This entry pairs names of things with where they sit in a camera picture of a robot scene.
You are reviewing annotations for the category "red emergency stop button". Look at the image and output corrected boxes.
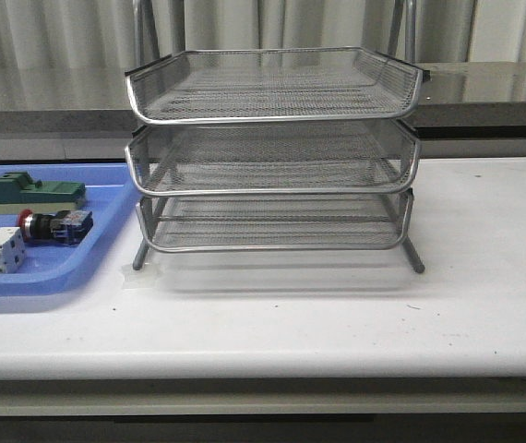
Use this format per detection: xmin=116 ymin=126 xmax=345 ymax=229
xmin=17 ymin=209 xmax=93 ymax=245

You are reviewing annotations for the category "blue plastic tray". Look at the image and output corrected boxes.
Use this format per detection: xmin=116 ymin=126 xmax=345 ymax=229
xmin=0 ymin=162 xmax=139 ymax=296

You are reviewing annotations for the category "grey background counter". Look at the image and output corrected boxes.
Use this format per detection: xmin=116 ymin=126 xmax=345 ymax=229
xmin=0 ymin=62 xmax=526 ymax=163

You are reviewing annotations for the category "silver wire rack frame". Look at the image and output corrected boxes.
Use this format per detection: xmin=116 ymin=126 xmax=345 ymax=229
xmin=133 ymin=1 xmax=424 ymax=273

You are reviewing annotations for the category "green and cream switch block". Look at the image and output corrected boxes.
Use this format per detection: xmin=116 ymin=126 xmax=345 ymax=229
xmin=0 ymin=172 xmax=87 ymax=215

